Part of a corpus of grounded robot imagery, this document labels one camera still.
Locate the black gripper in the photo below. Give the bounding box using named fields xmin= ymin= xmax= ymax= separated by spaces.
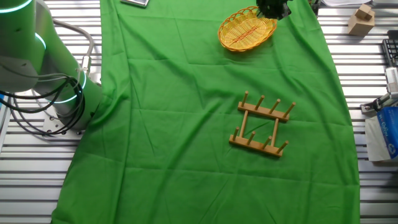
xmin=256 ymin=0 xmax=293 ymax=21

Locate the orange yellow woven basket dish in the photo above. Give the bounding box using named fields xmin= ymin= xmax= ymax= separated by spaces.
xmin=217 ymin=6 xmax=278 ymax=52

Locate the wooden dish rack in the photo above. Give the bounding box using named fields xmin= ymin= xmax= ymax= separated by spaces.
xmin=228 ymin=90 xmax=297 ymax=158

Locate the wooden block puzzle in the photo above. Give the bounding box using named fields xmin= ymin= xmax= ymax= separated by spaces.
xmin=346 ymin=2 xmax=376 ymax=37

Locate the black keyboard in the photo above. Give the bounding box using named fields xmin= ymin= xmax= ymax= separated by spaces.
xmin=381 ymin=39 xmax=398 ymax=68

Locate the silver digital kitchen scale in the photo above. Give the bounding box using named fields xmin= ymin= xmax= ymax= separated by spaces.
xmin=120 ymin=0 xmax=150 ymax=8

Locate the blue white tissue pack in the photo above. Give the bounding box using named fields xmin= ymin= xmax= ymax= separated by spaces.
xmin=364 ymin=106 xmax=398 ymax=162

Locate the green cloth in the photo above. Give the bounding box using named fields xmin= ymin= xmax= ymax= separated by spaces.
xmin=51 ymin=0 xmax=361 ymax=224

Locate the aluminium camera bracket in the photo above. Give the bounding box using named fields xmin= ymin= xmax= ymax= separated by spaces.
xmin=359 ymin=91 xmax=398 ymax=115

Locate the thick gray cable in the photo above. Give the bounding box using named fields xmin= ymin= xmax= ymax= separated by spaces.
xmin=52 ymin=18 xmax=96 ymax=75

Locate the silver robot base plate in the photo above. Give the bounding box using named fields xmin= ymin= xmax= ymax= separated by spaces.
xmin=42 ymin=110 xmax=86 ymax=141

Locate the aluminium frame rail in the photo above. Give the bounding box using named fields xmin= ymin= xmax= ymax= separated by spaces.
xmin=0 ymin=93 xmax=12 ymax=153

